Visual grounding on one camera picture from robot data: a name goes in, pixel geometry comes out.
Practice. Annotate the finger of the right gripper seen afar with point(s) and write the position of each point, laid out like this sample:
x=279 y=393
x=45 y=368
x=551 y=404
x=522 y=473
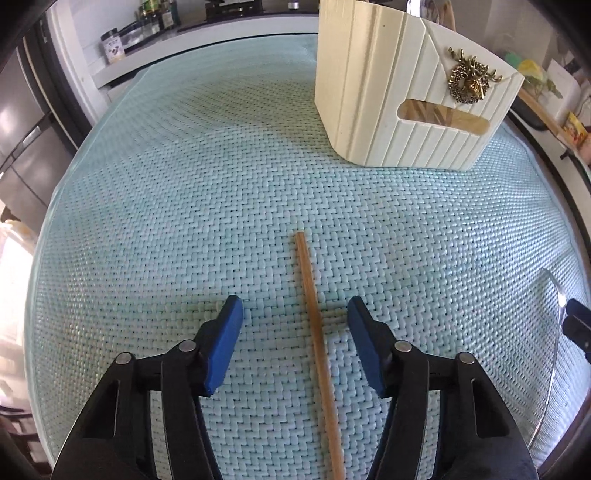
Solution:
x=577 y=326

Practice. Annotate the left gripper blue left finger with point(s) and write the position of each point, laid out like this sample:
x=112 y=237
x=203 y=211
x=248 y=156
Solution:
x=111 y=438

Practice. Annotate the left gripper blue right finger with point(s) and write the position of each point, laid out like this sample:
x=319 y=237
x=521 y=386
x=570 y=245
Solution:
x=478 y=437

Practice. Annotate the stainless steel fork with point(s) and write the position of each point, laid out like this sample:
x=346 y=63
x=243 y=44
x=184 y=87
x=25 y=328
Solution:
x=557 y=322

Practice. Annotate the wooden cutting board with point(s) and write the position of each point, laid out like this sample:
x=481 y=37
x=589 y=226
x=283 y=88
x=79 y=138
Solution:
x=546 y=118

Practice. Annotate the white knife block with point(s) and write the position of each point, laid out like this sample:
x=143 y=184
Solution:
x=567 y=80

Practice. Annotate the yellow green plastic bag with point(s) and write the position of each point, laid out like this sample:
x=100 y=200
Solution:
x=537 y=81

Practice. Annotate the light blue woven table mat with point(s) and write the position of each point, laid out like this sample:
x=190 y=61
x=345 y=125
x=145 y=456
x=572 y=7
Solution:
x=191 y=189

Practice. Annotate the cream ribbed utensil holder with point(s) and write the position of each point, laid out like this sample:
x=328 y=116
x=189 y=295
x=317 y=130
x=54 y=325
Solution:
x=396 y=90

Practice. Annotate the grey double door refrigerator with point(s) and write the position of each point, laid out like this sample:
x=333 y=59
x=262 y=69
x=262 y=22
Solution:
x=38 y=136

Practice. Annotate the sauce bottles group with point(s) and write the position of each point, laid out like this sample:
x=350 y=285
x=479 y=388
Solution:
x=157 y=16

